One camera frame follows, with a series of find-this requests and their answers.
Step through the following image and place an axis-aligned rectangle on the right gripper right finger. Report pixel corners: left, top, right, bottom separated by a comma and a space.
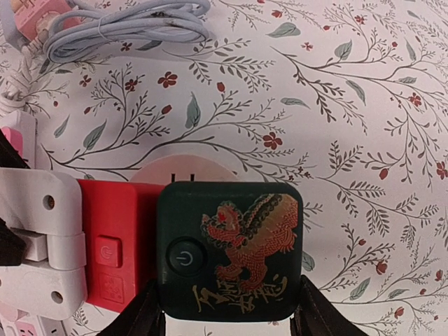
290, 275, 350, 335

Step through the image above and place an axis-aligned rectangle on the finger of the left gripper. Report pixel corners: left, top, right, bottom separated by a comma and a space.
1, 133, 28, 266

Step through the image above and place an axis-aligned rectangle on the pink cube adapter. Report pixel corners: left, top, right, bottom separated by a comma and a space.
7, 0, 73, 41

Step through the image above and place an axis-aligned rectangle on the grey-blue coiled cable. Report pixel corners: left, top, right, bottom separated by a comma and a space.
43, 0, 213, 66

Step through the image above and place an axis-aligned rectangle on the pink flat plug adapter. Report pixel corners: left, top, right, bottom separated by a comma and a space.
1, 127, 28, 168

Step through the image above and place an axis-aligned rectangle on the white long power strip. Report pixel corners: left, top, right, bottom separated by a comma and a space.
1, 110, 67, 335

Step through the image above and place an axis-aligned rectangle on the white plug adapter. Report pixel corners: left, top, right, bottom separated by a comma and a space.
1, 168, 88, 321

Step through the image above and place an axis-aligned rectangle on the dark green cube socket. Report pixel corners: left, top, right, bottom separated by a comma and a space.
156, 181, 303, 323

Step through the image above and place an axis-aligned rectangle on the floral tablecloth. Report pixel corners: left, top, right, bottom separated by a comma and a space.
1, 1, 447, 335

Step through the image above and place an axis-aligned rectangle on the round pink socket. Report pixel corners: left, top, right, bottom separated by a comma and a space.
130, 155, 239, 186

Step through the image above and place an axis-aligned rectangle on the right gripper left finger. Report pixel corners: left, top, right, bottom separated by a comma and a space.
104, 279, 165, 336

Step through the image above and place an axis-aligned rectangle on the red cube socket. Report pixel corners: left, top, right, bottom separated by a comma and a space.
79, 180, 163, 313

